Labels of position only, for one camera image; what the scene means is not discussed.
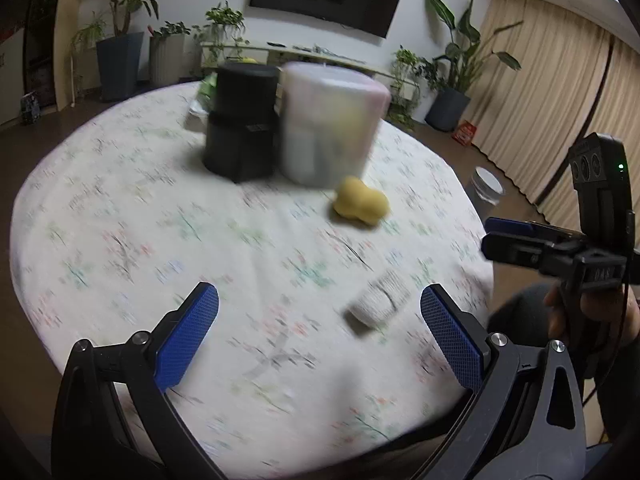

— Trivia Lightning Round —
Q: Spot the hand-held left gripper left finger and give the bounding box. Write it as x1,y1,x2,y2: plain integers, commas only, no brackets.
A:
51,281,228,480

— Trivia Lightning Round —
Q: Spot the beige curtain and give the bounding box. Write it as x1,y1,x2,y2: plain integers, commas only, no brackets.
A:
467,0,640,261

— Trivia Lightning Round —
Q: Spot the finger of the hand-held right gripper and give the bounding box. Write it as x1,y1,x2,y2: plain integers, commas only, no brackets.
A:
486,217,586,244
481,234,576,279

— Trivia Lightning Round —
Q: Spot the red box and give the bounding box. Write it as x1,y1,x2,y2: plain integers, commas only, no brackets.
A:
451,119,478,147

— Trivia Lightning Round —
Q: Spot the small bushy potted plant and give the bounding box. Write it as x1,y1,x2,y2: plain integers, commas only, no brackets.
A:
192,1,248,68

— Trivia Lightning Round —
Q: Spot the small green potted plant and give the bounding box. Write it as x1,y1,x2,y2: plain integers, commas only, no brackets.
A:
390,46,441,131

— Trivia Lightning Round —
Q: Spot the white trash bin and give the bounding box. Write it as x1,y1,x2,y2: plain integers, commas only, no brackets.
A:
467,166,507,220

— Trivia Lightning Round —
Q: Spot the white television console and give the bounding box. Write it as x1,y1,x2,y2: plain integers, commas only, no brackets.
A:
200,42,421,111

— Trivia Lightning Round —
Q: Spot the green packet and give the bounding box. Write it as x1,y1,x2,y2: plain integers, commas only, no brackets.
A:
197,74,218,108

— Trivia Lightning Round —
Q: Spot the dark wooden cabinet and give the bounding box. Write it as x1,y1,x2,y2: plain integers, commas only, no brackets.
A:
22,0,63,111

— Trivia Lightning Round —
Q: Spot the person's right hand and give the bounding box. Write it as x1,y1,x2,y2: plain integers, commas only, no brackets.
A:
544,282,640,366

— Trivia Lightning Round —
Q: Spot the white sock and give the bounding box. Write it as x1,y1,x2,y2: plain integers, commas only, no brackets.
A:
346,270,411,333

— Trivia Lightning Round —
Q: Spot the large-leaf plant in dark pot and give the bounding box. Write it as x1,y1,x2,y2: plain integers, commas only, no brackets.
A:
425,0,523,133

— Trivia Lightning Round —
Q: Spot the thin leafy plant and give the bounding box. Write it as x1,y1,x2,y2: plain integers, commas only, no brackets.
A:
70,12,108,108

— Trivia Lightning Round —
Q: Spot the tall plant in dark pot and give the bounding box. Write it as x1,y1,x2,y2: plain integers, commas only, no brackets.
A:
95,0,163,102

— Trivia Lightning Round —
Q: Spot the black container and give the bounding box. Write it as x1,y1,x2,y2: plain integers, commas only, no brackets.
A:
202,62,281,183

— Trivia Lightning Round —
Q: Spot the yellow sponge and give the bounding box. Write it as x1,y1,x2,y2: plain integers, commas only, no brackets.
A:
332,176,390,230

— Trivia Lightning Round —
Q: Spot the plant in beige ribbed pot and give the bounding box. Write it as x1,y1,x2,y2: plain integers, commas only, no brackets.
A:
149,21,192,88

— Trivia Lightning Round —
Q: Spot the translucent plastic container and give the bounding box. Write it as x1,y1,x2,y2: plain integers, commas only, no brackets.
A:
277,61,390,188

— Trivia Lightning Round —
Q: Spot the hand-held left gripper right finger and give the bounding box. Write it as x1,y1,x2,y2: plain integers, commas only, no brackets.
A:
420,283,587,480

